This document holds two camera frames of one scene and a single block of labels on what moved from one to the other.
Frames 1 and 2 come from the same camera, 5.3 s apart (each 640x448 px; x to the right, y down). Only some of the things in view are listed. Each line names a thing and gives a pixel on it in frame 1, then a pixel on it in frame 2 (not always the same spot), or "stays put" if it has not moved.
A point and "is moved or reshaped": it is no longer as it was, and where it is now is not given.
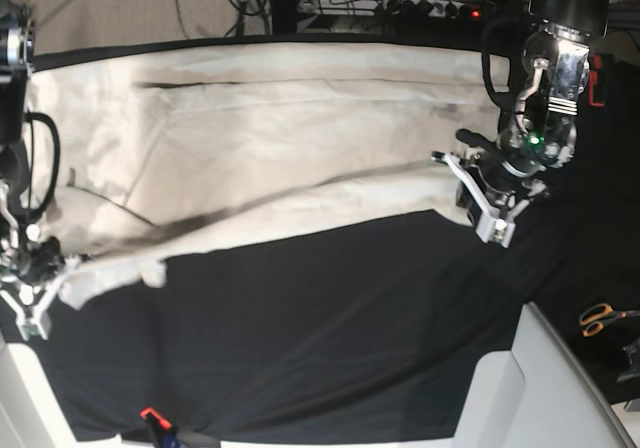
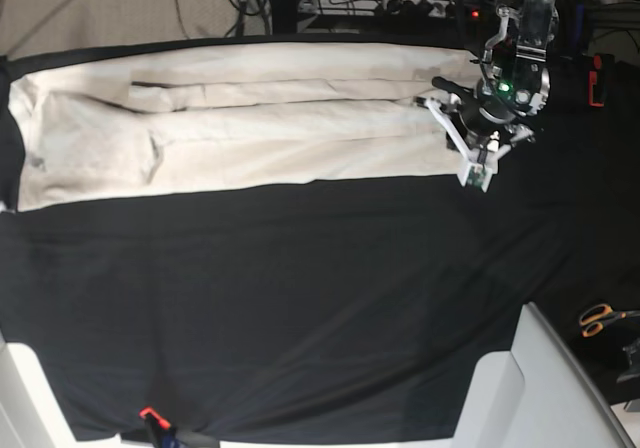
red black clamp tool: (597, 65) stays put
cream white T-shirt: (140, 154) is moved or reshaped
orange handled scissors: (595, 316) stays put
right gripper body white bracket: (493, 225) → (476, 171)
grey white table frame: (544, 394) stays put
